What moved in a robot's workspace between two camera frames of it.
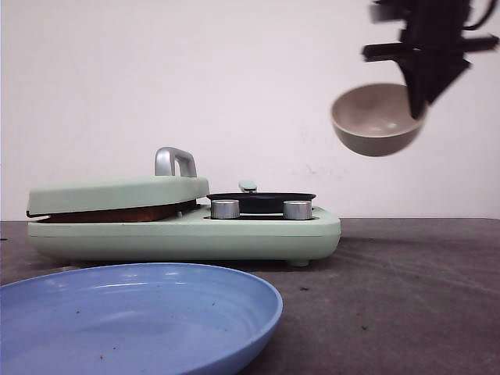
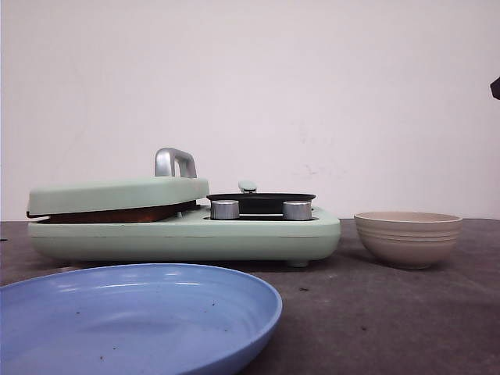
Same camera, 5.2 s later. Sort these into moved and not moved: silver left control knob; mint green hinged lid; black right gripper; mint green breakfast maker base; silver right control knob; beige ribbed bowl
Moved: beige ribbed bowl; black right gripper
Not moved: mint green breakfast maker base; mint green hinged lid; silver left control knob; silver right control knob
